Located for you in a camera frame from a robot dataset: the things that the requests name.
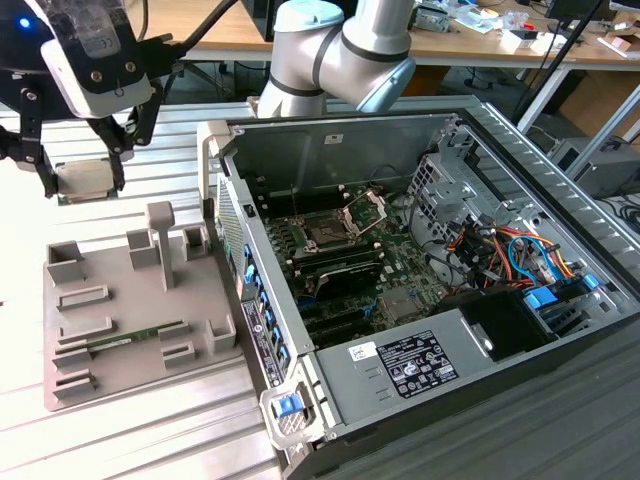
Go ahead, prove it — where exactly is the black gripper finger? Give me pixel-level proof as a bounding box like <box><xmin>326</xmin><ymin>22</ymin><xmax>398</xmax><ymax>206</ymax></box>
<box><xmin>89</xmin><ymin>82</ymin><xmax>164</xmax><ymax>194</ymax></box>
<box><xmin>0</xmin><ymin>87</ymin><xmax>57</xmax><ymax>200</ymax></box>

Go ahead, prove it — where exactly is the silver CPU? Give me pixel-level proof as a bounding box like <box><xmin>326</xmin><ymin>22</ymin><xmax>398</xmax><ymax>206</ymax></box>
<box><xmin>53</xmin><ymin>158</ymin><xmax>120</xmax><ymax>205</ymax></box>

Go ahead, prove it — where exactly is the CPU socket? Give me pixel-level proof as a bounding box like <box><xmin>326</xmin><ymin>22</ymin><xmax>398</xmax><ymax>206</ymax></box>
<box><xmin>299</xmin><ymin>212</ymin><xmax>362</xmax><ymax>255</ymax></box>

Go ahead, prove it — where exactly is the black RAM slot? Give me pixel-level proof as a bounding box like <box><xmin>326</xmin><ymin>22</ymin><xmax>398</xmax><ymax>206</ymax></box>
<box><xmin>289</xmin><ymin>238</ymin><xmax>374</xmax><ymax>264</ymax></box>
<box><xmin>294</xmin><ymin>247</ymin><xmax>381</xmax><ymax>275</ymax></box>

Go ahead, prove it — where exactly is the black expansion slot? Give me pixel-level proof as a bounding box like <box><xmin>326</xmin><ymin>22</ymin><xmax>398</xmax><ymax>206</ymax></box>
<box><xmin>304</xmin><ymin>314</ymin><xmax>374</xmax><ymax>344</ymax></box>
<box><xmin>299</xmin><ymin>299</ymin><xmax>369</xmax><ymax>326</ymax></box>

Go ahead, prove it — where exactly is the grey plastic parts rack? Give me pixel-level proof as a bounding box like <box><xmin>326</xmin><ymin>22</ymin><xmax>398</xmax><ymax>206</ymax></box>
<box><xmin>42</xmin><ymin>202</ymin><xmax>246</xmax><ymax>414</ymax></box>

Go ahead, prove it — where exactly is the open grey PC case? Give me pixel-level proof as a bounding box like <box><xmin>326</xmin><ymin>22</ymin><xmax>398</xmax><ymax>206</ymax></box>
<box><xmin>196</xmin><ymin>94</ymin><xmax>640</xmax><ymax>480</ymax></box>

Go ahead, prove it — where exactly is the green RAM stick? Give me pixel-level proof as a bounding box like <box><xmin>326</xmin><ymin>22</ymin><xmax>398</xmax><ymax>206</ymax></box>
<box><xmin>85</xmin><ymin>323</ymin><xmax>176</xmax><ymax>352</ymax></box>

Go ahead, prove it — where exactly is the metal socket cover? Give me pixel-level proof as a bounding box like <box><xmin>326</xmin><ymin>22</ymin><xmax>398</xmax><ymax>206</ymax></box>
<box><xmin>339</xmin><ymin>191</ymin><xmax>390</xmax><ymax>237</ymax></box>

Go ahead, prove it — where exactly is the black graphics card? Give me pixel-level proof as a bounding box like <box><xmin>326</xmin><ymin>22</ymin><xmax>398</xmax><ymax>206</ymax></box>
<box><xmin>310</xmin><ymin>259</ymin><xmax>385</xmax><ymax>302</ymax></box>

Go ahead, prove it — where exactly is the green motherboard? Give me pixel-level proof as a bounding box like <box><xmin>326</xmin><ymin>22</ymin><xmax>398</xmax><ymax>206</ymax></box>
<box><xmin>259</xmin><ymin>184</ymin><xmax>451</xmax><ymax>351</ymax></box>

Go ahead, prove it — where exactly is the silver perforated drive cage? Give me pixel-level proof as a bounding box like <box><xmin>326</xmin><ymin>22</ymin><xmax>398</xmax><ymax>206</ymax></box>
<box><xmin>407</xmin><ymin>124</ymin><xmax>506</xmax><ymax>241</ymax></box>

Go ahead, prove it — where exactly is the grey metal device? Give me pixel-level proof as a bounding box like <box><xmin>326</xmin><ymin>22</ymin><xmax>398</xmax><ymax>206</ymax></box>
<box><xmin>413</xmin><ymin>4</ymin><xmax>452</xmax><ymax>35</ymax></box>

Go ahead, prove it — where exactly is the blue case latch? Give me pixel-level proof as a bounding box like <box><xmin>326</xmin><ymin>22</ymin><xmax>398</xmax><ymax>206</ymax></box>
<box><xmin>276</xmin><ymin>393</ymin><xmax>305</xmax><ymax>417</ymax></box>

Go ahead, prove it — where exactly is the wooden desk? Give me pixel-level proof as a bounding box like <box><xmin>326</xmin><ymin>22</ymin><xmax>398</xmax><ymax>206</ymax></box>
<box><xmin>124</xmin><ymin>0</ymin><xmax>640</xmax><ymax>71</ymax></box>

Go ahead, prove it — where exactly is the grey labelled power supply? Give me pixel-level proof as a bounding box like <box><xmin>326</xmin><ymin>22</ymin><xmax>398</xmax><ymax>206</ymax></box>
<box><xmin>312</xmin><ymin>305</ymin><xmax>496</xmax><ymax>429</ymax></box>

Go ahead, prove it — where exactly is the small white box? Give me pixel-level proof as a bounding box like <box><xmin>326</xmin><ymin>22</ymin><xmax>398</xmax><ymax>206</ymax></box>
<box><xmin>508</xmin><ymin>28</ymin><xmax>540</xmax><ymax>52</ymax></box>

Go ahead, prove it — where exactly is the black stand pole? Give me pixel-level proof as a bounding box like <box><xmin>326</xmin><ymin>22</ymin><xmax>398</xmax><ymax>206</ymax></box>
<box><xmin>514</xmin><ymin>0</ymin><xmax>606</xmax><ymax>120</ymax></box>

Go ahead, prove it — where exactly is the blue disk carrier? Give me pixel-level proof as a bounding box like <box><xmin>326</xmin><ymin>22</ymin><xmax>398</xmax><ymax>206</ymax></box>
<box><xmin>522</xmin><ymin>286</ymin><xmax>562</xmax><ymax>315</ymax></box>

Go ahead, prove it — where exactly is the grey desktop computer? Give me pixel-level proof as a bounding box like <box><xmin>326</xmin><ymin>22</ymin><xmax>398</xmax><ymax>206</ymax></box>
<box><xmin>547</xmin><ymin>135</ymin><xmax>640</xmax><ymax>200</ymax></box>

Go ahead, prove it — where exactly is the brown cardboard piece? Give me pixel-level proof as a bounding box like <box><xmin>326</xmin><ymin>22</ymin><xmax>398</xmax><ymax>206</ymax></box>
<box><xmin>601</xmin><ymin>33</ymin><xmax>632</xmax><ymax>55</ymax></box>

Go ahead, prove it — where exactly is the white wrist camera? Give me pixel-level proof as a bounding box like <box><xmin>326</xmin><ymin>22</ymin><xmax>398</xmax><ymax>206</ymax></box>
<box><xmin>39</xmin><ymin>22</ymin><xmax>155</xmax><ymax>120</ymax></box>

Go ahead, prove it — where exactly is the thick black camera cable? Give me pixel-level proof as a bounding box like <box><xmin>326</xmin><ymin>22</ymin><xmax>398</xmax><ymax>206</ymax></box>
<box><xmin>132</xmin><ymin>0</ymin><xmax>239</xmax><ymax>81</ymax></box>

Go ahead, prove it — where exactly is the red yellow black wire bundle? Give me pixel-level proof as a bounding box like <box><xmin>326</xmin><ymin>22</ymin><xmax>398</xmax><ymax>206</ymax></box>
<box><xmin>447</xmin><ymin>227</ymin><xmax>501</xmax><ymax>291</ymax></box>

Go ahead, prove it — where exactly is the blue wire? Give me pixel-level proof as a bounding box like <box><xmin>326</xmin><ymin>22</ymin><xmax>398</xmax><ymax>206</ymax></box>
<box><xmin>505</xmin><ymin>234</ymin><xmax>559</xmax><ymax>287</ymax></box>

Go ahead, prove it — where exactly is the black plastic air duct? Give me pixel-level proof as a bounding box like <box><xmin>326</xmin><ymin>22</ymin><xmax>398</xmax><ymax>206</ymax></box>
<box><xmin>432</xmin><ymin>291</ymin><xmax>559</xmax><ymax>362</ymax></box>

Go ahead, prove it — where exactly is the orange wire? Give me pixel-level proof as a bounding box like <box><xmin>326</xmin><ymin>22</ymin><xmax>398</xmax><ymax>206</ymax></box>
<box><xmin>494</xmin><ymin>227</ymin><xmax>577</xmax><ymax>282</ymax></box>

